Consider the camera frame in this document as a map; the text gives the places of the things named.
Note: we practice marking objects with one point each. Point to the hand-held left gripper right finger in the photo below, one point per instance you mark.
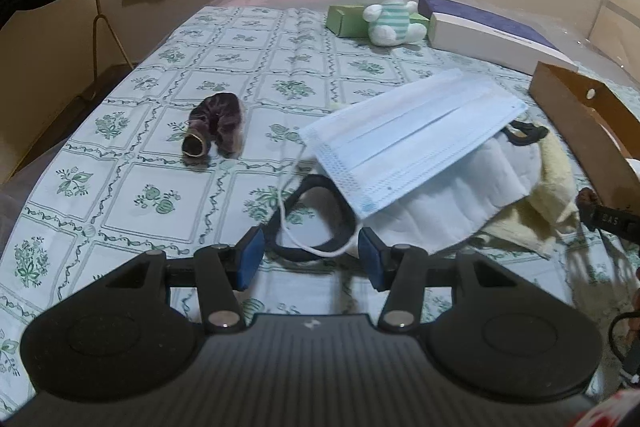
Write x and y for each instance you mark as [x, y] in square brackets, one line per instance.
[372, 261]

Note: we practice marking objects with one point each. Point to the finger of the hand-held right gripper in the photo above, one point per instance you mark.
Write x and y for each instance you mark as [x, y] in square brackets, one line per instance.
[612, 222]

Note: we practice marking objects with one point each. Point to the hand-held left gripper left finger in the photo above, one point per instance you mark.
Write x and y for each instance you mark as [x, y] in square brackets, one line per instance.
[250, 258]

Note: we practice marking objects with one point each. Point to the pale yellow towel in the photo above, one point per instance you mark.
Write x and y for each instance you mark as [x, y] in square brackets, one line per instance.
[550, 187]

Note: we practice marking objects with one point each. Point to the brown cardboard box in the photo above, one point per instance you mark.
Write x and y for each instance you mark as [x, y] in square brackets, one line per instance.
[570, 117]

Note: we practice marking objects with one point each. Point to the blue face mask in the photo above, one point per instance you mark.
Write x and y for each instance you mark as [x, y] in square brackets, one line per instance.
[415, 142]

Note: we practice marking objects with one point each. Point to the white padded eye mask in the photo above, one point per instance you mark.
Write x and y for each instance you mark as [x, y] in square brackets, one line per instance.
[480, 189]

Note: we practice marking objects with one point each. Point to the brown velvet scrunchie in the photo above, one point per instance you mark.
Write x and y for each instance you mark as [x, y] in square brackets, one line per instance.
[215, 117]

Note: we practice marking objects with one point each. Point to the floral green bedsheet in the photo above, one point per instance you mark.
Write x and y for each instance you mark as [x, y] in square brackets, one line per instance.
[150, 167]

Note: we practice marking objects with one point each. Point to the red patterned cloth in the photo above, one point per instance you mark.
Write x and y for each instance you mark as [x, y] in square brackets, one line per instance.
[615, 409]

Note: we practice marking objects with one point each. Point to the wooden headboard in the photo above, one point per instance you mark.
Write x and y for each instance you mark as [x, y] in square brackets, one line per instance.
[620, 27]

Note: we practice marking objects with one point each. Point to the long white box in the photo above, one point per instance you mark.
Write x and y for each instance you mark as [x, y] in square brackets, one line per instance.
[490, 42]

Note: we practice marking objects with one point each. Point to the green cardboard box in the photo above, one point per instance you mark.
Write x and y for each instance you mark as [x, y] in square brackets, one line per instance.
[345, 19]

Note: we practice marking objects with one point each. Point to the purple flat box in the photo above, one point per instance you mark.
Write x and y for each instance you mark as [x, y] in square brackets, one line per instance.
[480, 17]

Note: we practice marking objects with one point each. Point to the metal coat rack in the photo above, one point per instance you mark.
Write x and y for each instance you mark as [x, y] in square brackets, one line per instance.
[95, 12]

